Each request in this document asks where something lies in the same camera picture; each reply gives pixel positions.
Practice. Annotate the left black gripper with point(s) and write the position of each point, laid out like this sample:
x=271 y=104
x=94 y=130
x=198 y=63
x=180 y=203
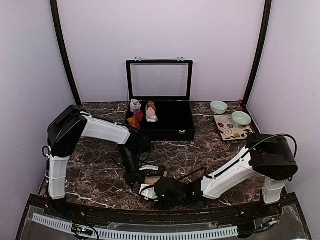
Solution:
x=130 y=178

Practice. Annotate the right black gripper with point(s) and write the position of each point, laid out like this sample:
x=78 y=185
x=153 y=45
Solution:
x=162 y=206

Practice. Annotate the striped brown beige sock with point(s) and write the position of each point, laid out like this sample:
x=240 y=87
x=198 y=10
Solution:
x=151 y=180

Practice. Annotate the pink patterned sock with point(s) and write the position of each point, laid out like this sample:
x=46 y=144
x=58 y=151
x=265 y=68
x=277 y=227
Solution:
x=151 y=116

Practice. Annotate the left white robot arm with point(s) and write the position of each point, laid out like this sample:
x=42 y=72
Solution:
x=64 y=133

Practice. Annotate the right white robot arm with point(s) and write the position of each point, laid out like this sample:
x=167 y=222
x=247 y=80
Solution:
x=264 y=154

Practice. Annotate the rolled orange sock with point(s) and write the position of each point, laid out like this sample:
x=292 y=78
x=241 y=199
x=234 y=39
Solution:
x=133 y=122

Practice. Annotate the rolled purple red sock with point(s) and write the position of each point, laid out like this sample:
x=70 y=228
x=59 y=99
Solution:
x=138 y=115

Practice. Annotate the rolled pink white sock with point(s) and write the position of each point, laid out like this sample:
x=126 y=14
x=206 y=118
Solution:
x=135 y=105

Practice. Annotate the small circuit board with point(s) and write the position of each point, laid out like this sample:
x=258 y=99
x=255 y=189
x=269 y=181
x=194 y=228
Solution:
x=81 y=230

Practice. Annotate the rolled brown sock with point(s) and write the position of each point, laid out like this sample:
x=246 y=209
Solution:
x=150 y=104

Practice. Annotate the floral square plate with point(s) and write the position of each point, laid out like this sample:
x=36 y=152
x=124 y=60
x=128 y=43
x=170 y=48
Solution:
x=228 y=131

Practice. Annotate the black glass-lid storage box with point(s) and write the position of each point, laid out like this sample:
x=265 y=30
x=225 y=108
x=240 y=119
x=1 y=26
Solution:
x=167 y=83

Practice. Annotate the far pale green bowl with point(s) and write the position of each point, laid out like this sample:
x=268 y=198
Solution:
x=218 y=107

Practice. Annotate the pale green bowl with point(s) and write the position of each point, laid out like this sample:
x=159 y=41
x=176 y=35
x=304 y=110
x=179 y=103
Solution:
x=240 y=119
x=218 y=107

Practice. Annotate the near pale green bowl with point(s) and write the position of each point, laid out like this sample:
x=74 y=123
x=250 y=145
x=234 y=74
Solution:
x=240 y=119

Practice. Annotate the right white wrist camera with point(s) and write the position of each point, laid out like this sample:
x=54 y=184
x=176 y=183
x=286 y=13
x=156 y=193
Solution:
x=148 y=192

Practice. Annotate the white slotted cable duct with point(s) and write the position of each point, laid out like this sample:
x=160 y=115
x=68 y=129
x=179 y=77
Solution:
x=121 y=231

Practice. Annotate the left black frame post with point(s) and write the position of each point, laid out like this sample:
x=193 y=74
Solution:
x=63 y=51

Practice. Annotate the black frame post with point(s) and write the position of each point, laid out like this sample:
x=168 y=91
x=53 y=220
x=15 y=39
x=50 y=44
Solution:
x=63 y=51
x=258 y=52

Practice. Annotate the right black frame post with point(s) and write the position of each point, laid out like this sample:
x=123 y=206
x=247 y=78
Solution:
x=258 y=52

